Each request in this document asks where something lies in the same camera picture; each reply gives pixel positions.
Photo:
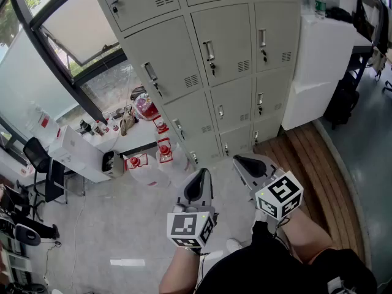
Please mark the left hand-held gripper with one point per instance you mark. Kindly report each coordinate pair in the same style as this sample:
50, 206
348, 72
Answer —
186, 225

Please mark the person's white right shoe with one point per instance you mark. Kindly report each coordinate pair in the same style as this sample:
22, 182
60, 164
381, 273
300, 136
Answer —
260, 217

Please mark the wooden slatted platform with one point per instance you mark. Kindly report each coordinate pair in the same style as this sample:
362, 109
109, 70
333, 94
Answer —
309, 164

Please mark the person's white left shoe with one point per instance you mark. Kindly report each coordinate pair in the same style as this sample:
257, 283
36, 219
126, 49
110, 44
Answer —
234, 244

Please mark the black padlock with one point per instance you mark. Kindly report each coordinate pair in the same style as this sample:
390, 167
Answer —
115, 10

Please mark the black backpack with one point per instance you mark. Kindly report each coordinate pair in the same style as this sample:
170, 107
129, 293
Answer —
341, 103

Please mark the locker door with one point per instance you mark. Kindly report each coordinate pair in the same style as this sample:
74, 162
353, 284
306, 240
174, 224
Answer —
226, 35

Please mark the small beige waste bin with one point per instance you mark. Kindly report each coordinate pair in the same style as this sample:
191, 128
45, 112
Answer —
118, 165

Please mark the green label water bottle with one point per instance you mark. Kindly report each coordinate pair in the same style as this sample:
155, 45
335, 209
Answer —
320, 6

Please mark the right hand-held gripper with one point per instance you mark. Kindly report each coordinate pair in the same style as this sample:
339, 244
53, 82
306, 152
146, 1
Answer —
280, 194

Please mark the person's right forearm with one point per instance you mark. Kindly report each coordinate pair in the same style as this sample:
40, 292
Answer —
306, 237

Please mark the grey metal locker cabinet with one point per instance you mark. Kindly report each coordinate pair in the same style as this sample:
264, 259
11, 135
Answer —
165, 51

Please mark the person's white shoe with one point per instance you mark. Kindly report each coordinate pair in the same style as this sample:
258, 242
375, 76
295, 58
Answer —
260, 217
234, 244

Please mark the brown crumpled bag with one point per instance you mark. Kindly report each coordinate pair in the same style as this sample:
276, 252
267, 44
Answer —
127, 124

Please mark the large clear jug red label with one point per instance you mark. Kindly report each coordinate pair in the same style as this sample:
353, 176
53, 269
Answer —
43, 124

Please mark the white desk black legs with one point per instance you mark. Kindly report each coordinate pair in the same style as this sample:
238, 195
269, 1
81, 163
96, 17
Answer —
363, 43

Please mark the white bottle red label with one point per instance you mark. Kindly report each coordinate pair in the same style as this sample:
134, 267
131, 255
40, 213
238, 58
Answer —
114, 124

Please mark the large white box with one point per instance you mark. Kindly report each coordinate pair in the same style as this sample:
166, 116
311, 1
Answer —
318, 66

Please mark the white flat cardboard box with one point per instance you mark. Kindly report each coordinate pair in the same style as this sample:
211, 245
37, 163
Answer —
76, 155

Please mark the person's left forearm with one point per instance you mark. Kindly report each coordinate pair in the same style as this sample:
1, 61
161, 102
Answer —
180, 271

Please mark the grey black handheld device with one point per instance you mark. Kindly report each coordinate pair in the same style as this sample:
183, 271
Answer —
27, 234

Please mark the black cup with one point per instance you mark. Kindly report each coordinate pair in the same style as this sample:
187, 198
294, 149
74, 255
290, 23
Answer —
85, 126

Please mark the black bag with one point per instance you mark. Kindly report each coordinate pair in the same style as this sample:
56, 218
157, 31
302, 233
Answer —
338, 14

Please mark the black window frame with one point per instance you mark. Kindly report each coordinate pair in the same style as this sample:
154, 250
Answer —
88, 103

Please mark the red patterned plastic bag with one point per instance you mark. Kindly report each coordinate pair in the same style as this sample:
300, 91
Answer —
145, 107

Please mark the black hanging jacket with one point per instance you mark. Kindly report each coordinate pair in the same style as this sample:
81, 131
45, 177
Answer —
364, 14

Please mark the black office chair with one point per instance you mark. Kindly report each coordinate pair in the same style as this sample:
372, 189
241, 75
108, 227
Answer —
36, 155

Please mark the person's black clothing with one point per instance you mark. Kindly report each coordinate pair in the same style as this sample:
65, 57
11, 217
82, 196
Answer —
275, 271

